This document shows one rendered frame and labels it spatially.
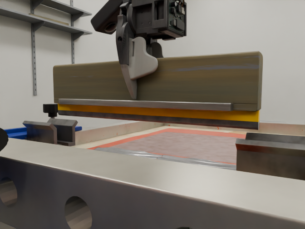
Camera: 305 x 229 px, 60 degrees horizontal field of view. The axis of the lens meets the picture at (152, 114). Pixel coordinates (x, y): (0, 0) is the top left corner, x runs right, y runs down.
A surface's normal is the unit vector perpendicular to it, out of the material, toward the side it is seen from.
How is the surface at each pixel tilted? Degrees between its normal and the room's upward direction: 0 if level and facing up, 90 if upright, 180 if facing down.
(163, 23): 90
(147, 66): 85
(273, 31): 90
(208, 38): 90
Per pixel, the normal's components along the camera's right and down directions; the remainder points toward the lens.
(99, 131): 0.86, 0.04
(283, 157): -0.51, 0.07
